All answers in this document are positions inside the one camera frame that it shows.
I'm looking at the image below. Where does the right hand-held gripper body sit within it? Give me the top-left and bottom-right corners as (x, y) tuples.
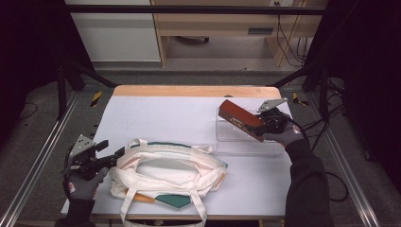
(255, 96), (290, 135)

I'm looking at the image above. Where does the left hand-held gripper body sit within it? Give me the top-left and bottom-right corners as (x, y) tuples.
(61, 133), (105, 182)

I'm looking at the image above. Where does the red-brown rectangular box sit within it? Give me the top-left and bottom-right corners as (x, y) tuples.
(218, 98), (267, 143)

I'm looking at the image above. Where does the clear plastic container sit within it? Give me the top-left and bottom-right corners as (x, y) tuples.
(216, 107), (287, 158)

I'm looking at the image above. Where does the cream and green tote bag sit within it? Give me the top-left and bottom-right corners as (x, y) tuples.
(108, 137), (229, 227)

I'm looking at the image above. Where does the person's right hand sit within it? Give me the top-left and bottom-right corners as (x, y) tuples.
(263, 116), (305, 148)

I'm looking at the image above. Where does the person's left hand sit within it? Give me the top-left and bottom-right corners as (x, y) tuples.
(62, 166), (110, 201)

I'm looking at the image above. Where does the yellow and black floor tape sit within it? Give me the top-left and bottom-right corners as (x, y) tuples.
(90, 91), (104, 109)
(291, 92), (310, 107)

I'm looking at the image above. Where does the black metal stand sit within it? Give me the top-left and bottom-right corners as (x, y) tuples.
(270, 58), (331, 121)
(56, 59), (119, 121)

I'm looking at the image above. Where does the white table cover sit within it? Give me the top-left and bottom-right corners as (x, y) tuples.
(61, 95), (294, 218)

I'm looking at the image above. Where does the wooden table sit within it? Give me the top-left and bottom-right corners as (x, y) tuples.
(61, 84), (294, 221)

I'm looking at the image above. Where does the dark flat object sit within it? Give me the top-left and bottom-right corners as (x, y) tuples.
(174, 35), (211, 45)

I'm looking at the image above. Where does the wooden desk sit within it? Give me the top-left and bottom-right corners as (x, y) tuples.
(150, 0), (329, 68)

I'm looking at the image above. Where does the black curtain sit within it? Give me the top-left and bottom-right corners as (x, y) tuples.
(0, 0), (96, 143)
(310, 0), (401, 193)

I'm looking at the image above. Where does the white cabinet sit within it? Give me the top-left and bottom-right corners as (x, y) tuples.
(64, 0), (162, 63)

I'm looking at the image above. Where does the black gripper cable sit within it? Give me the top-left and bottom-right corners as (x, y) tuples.
(285, 115), (350, 203)

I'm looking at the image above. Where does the metal floor rail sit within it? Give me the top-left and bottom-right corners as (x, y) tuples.
(306, 93), (383, 227)
(0, 90), (80, 227)

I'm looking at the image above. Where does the thin black floor cable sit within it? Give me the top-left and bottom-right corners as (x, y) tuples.
(18, 101), (39, 121)

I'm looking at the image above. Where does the black frame bar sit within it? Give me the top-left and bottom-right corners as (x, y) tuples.
(64, 4), (327, 16)

